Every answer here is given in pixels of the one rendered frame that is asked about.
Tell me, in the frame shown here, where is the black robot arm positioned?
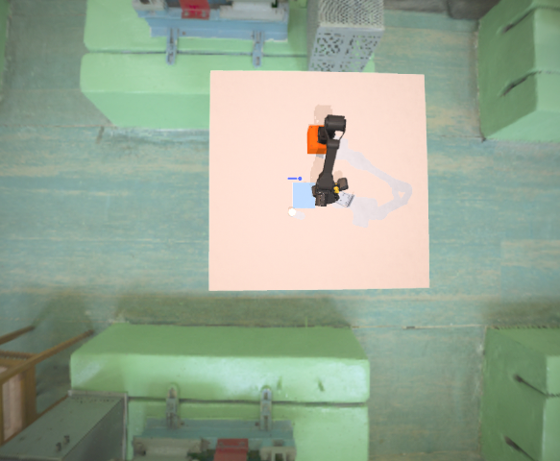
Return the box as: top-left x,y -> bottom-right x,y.
315,114 -> 347,206

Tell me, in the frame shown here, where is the grey dish rack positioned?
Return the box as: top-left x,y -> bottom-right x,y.
336,191 -> 356,207

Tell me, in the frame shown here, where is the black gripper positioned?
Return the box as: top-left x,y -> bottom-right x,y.
311,177 -> 349,198

